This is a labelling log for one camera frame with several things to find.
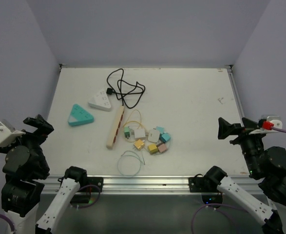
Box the black power cord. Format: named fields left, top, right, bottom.
left=106, top=68, right=146, bottom=109

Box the pink charger plug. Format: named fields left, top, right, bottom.
left=157, top=143, right=168, bottom=153

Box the yellow charger plug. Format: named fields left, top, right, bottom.
left=133, top=139, right=145, bottom=151
left=147, top=144, right=158, bottom=155

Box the green charger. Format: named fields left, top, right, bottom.
left=123, top=126, right=131, bottom=139

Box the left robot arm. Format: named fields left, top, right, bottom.
left=0, top=115, right=88, bottom=234

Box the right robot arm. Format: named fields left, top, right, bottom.
left=203, top=116, right=286, bottom=234

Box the white charger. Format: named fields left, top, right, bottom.
left=134, top=129, right=146, bottom=139
left=148, top=129, right=160, bottom=143

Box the yellow thin cable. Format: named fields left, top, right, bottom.
left=122, top=110, right=149, bottom=142

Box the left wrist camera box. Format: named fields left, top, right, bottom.
left=0, top=119, right=26, bottom=147

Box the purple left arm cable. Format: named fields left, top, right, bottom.
left=0, top=185, right=102, bottom=234

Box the light teal thin cable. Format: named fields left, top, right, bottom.
left=117, top=133, right=172, bottom=176

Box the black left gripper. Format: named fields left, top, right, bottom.
left=0, top=114, right=53, bottom=174

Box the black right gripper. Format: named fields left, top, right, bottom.
left=217, top=116, right=267, bottom=175

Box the aluminium table edge rail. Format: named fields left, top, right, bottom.
left=42, top=68, right=261, bottom=195

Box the beige power strip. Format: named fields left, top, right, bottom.
left=106, top=105, right=125, bottom=150

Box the right wrist camera red mount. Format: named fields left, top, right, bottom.
left=249, top=115, right=283, bottom=135

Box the white triangular power socket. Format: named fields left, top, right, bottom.
left=88, top=89, right=112, bottom=112

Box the teal charger plug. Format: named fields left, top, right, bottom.
left=155, top=126, right=164, bottom=135
left=159, top=133, right=171, bottom=143

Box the teal triangular power socket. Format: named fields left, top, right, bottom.
left=67, top=104, right=95, bottom=127

